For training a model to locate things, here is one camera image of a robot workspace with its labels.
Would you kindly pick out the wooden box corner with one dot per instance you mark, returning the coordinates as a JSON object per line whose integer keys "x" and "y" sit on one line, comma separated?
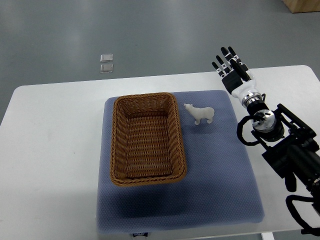
{"x": 302, "y": 6}

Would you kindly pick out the floor metal plate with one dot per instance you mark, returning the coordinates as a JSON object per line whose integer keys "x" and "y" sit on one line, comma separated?
{"x": 106, "y": 57}
{"x": 106, "y": 68}

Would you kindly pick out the white bear figurine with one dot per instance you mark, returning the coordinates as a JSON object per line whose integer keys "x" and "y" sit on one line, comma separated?
{"x": 200, "y": 113}

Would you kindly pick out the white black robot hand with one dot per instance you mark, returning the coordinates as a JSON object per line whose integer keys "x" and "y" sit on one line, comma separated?
{"x": 236, "y": 77}

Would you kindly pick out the lower floor metal plate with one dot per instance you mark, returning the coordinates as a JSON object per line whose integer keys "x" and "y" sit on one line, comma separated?
{"x": 106, "y": 68}

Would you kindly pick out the blue grey mat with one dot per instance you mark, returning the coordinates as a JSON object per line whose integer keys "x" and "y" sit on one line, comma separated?
{"x": 219, "y": 187}

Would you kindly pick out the brown wicker basket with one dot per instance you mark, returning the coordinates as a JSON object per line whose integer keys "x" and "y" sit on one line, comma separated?
{"x": 146, "y": 141}

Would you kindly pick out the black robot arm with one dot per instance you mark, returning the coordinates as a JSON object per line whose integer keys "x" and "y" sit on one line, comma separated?
{"x": 289, "y": 143}

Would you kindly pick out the upper floor metal plate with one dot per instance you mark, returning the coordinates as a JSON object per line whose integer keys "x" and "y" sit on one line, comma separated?
{"x": 106, "y": 57}

